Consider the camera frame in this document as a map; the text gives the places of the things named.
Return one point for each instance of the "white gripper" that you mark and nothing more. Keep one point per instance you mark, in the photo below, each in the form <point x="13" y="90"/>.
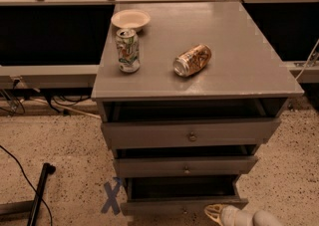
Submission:
<point x="229" y="215"/>

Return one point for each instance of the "grey bottom drawer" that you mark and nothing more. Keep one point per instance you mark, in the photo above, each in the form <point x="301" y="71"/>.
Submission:
<point x="180" y="195"/>

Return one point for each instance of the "grey drawer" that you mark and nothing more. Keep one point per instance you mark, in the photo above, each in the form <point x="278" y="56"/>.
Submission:
<point x="188" y="133"/>
<point x="180" y="195"/>
<point x="183" y="166"/>

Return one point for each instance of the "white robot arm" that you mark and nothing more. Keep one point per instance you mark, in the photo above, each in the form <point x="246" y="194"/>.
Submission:
<point x="264" y="218"/>

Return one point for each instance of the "grey middle drawer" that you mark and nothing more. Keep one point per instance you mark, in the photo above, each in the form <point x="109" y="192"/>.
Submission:
<point x="183" y="166"/>

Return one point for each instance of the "grey top drawer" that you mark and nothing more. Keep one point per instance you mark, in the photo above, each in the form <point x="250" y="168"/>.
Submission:
<point x="188" y="133"/>

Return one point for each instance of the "grey wooden drawer cabinet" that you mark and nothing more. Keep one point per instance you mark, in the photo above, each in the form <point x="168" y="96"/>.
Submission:
<point x="244" y="78"/>

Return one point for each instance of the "blue tape cross mark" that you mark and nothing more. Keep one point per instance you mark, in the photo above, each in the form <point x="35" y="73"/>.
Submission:
<point x="112" y="192"/>

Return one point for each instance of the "lying gold soda can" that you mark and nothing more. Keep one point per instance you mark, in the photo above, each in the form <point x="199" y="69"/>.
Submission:
<point x="192" y="61"/>

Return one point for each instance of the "black metal stand leg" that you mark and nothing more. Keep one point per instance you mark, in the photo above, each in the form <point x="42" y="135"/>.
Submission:
<point x="30" y="207"/>

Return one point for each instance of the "upright white green can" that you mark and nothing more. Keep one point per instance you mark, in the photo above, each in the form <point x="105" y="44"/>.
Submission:
<point x="127" y="42"/>

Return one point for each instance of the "white shallow bowl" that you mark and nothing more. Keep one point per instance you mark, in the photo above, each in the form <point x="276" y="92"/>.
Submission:
<point x="131" y="19"/>

